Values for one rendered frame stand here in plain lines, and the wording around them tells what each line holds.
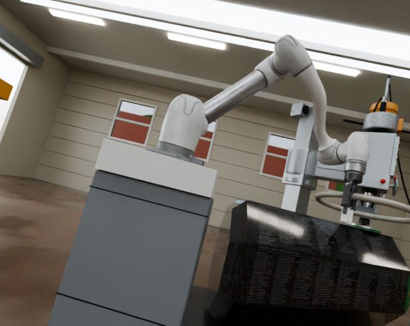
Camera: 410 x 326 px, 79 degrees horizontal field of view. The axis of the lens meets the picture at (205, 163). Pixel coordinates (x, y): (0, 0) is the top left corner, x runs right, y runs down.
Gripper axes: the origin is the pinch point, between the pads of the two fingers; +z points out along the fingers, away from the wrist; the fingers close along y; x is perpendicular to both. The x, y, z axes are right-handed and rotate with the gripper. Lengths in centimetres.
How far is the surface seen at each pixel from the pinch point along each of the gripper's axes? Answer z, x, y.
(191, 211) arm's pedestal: 17, 19, -75
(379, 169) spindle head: -47, 10, 75
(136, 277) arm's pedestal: 41, 28, -81
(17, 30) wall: -300, 776, -175
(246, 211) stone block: 8, 62, 7
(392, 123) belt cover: -81, 5, 73
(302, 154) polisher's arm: -70, 88, 107
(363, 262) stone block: 18, 7, 58
